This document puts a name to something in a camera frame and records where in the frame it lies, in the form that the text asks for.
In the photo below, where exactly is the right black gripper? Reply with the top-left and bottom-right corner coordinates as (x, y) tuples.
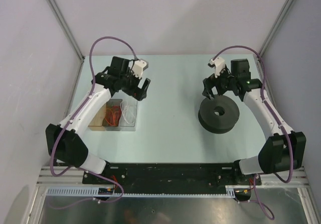
(202, 64), (237, 101)

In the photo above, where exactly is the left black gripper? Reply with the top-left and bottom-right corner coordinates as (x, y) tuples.
(120, 67), (150, 100)

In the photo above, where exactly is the white thin cable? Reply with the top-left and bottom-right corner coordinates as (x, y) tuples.
(119, 100), (136, 124)

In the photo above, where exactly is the black cable spool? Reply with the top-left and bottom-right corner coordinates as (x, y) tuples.
(198, 95), (240, 134)

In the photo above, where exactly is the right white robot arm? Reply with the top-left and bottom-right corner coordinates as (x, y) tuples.
(198, 57), (306, 184)

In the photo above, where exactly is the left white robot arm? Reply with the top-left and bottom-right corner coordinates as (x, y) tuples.
(46, 56), (150, 184)

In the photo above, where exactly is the clear compartment tray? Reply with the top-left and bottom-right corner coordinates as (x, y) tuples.
(88, 99), (138, 131)

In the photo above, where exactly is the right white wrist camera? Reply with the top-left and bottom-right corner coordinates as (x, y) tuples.
(208, 57), (226, 78)

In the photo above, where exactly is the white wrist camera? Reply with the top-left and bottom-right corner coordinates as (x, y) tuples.
(208, 57), (226, 78)
(131, 59), (148, 79)

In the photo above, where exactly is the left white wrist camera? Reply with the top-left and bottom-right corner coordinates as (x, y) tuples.
(131, 59), (148, 79)

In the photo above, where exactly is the orange thin cable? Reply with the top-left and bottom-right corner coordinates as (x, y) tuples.
(105, 103), (123, 127)

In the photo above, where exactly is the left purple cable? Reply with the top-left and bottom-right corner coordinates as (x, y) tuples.
(49, 36), (138, 176)

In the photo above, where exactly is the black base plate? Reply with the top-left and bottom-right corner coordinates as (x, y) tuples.
(82, 163), (261, 195)

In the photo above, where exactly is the grey slotted cable duct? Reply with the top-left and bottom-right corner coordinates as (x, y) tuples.
(45, 186), (238, 198)

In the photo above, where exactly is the aluminium front rail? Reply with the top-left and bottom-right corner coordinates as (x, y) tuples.
(37, 166), (309, 188)

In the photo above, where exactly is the right aluminium frame post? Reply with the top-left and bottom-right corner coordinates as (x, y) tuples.
(259, 0), (296, 56)

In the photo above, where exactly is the aluminium frame post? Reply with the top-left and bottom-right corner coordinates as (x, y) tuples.
(46, 0), (84, 60)
(259, 0), (296, 56)

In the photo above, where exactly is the left aluminium frame post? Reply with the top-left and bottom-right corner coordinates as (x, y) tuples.
(46, 0), (84, 60)

